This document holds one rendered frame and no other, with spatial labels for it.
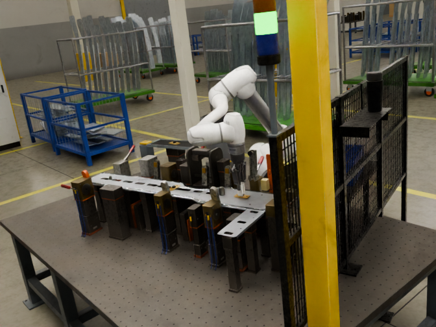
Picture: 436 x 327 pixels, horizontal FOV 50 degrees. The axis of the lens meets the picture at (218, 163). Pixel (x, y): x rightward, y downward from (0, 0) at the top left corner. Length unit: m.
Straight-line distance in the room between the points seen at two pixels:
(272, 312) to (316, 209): 0.61
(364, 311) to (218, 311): 0.62
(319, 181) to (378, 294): 0.76
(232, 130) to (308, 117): 0.80
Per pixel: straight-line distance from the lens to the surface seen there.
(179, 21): 6.56
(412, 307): 3.39
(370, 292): 2.24
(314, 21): 1.52
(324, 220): 1.69
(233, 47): 7.60
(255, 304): 2.17
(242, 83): 2.83
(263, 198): 2.46
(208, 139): 2.31
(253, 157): 2.56
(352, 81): 10.21
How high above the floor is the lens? 1.95
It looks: 18 degrees down
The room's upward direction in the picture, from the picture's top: 7 degrees counter-clockwise
